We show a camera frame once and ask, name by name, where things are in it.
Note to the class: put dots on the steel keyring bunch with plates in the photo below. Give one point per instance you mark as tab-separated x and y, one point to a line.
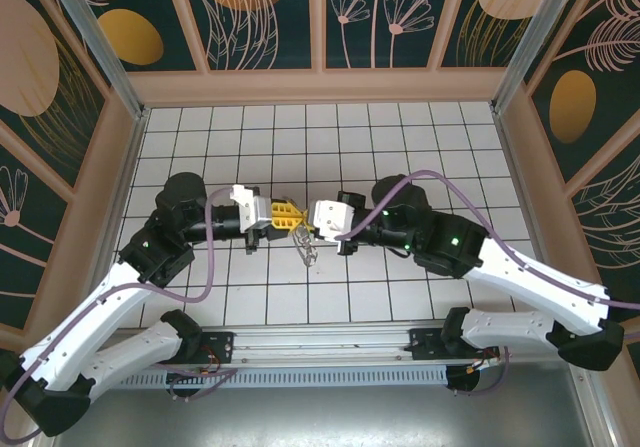
306	252

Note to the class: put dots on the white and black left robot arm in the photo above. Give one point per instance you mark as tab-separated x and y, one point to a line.
95	312

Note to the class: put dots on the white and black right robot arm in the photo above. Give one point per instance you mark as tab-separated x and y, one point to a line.
540	287

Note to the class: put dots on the grey metal sheet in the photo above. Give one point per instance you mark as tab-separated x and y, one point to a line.
320	417

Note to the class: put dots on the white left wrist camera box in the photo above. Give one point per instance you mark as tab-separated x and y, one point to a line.
252	209

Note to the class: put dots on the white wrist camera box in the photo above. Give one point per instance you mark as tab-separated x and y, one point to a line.
330	219
252	209

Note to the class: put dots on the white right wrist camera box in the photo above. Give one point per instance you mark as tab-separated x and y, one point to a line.
330	219

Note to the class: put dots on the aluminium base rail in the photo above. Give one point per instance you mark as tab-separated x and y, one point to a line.
320	342

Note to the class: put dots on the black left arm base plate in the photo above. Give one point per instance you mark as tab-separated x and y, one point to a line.
220	347

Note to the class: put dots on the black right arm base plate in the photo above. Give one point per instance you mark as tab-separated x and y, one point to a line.
425	347

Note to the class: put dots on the aluminium corner post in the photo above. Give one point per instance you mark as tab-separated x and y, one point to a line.
100	47
530	32

